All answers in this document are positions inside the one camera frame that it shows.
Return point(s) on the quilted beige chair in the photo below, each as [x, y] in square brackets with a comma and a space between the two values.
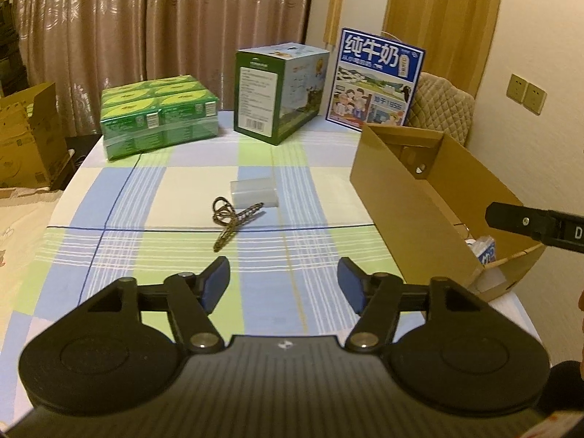
[442, 100]

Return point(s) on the green tissue multipack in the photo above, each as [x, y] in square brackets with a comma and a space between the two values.
[155, 118]

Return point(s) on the green milk carton box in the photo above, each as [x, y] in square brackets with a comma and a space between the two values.
[260, 96]

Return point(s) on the beige wall socket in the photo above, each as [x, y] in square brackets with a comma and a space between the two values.
[534, 98]
[518, 87]

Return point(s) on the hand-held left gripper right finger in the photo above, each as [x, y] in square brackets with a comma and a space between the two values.
[351, 280]

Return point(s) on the brown patterned curtain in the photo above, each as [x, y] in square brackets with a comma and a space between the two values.
[137, 32]

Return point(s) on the printed brown cardboard carton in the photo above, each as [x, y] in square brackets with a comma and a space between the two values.
[27, 146]

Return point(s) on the pale wooden slat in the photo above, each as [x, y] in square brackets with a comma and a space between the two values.
[334, 20]

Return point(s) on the small blue white box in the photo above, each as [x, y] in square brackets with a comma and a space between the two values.
[486, 251]

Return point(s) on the flat cardboard sheet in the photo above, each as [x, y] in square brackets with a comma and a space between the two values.
[23, 192]

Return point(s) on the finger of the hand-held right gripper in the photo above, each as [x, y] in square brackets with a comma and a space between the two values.
[515, 219]

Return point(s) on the blue milk carton box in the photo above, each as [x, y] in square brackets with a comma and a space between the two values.
[374, 82]

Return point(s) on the checked tablecloth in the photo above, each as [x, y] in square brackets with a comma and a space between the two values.
[182, 200]

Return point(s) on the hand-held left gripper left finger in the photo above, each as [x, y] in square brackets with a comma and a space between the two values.
[216, 279]

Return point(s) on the dark folding ladder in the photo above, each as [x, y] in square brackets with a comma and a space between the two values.
[11, 54]

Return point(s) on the brown cardboard box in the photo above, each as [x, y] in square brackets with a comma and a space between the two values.
[410, 219]

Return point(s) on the bronze hair claw clip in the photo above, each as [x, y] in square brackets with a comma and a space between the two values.
[226, 237]

